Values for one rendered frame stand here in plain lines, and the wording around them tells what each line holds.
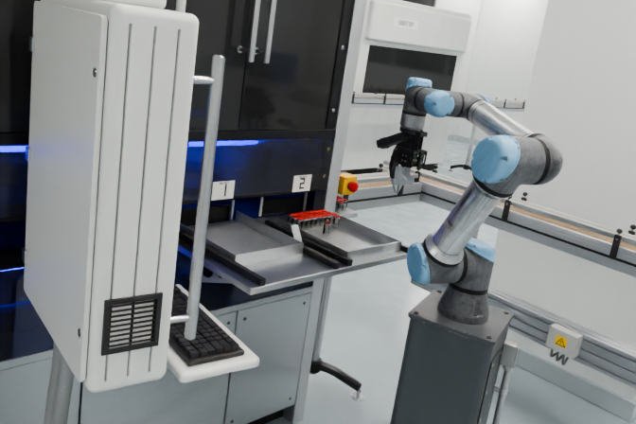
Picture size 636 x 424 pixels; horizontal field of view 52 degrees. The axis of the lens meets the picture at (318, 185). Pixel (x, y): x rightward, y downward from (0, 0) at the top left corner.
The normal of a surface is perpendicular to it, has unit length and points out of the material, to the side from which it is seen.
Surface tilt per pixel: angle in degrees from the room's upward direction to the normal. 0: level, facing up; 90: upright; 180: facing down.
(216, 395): 90
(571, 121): 90
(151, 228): 90
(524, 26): 90
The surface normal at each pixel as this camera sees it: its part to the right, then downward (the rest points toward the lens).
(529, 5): -0.72, 0.07
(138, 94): 0.58, 0.27
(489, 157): -0.87, -0.13
